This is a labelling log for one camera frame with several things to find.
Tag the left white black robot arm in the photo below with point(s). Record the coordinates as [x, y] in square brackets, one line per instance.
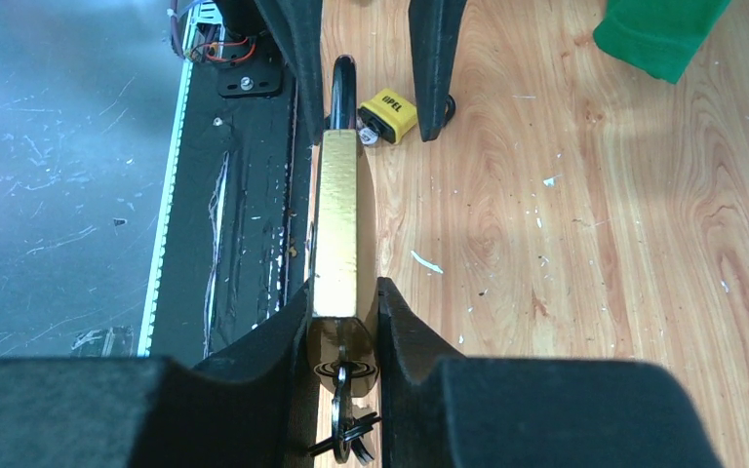
[242, 18]

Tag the yellow black padlock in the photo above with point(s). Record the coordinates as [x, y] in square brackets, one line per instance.
[386, 117]

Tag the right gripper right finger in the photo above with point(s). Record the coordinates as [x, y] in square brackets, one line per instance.
[443, 409]

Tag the brass padlock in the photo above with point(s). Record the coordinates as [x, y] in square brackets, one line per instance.
[343, 294]

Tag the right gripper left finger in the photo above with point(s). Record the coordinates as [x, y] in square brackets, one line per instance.
[248, 405]

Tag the green garment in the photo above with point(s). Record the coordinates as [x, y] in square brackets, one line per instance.
[659, 37]

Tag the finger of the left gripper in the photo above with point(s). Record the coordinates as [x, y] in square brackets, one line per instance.
[296, 28]
[434, 30]

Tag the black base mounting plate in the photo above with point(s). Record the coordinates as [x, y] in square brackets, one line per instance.
[234, 181]

